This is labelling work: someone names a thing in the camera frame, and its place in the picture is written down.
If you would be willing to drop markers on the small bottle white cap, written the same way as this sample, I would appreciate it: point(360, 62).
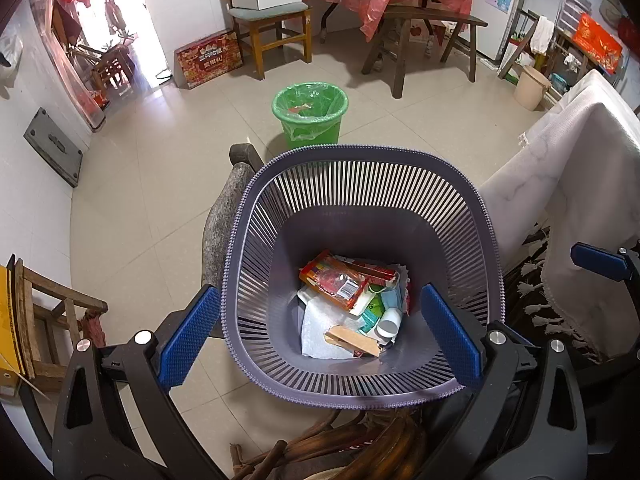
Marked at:
point(387, 327)

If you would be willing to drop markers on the green plastic bin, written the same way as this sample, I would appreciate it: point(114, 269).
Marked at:
point(310, 130)

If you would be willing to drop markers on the white marbled tablecloth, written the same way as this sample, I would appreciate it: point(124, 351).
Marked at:
point(575, 160)

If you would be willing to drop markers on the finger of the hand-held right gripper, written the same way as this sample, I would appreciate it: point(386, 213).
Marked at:
point(597, 264)

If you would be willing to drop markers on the beige plastic bucket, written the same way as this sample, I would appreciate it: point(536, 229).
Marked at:
point(531, 87)

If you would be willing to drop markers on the orange packet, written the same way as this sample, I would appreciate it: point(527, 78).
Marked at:
point(330, 275)

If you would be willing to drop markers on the dark wooden bench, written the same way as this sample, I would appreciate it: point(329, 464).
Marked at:
point(430, 17)

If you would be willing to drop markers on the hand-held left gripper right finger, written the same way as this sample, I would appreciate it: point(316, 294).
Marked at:
point(450, 335)

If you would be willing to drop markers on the red printed carton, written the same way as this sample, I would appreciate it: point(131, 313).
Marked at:
point(207, 60)

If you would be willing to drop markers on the grey speckled chair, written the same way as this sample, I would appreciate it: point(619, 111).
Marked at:
point(220, 225)

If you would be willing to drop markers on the white paper towel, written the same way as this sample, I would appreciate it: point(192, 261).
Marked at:
point(320, 327)

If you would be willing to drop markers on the white refrigerator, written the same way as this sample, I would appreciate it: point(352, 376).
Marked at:
point(480, 25)

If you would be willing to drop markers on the purple slatted plastic basket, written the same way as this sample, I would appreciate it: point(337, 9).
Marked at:
point(365, 200)

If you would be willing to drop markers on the wooden chair green cushion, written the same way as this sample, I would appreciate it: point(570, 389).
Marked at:
point(270, 35)

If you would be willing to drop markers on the red flowered gift box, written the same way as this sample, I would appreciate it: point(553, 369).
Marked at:
point(597, 42)

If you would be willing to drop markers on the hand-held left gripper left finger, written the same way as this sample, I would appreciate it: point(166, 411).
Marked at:
point(192, 335)

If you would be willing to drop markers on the brown rattan chair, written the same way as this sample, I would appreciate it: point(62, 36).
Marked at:
point(350, 450)

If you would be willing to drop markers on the white red cream box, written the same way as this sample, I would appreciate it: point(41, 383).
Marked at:
point(374, 272)

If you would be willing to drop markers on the yellow flat board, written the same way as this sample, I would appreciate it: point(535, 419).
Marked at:
point(10, 330)

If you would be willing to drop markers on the grey shelf rack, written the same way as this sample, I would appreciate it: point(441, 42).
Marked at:
point(575, 7)

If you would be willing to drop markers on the worn wooden stool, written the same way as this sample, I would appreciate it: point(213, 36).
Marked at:
point(50, 310)

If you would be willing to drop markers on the grey metal plate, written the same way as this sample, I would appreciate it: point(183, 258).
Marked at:
point(55, 147)

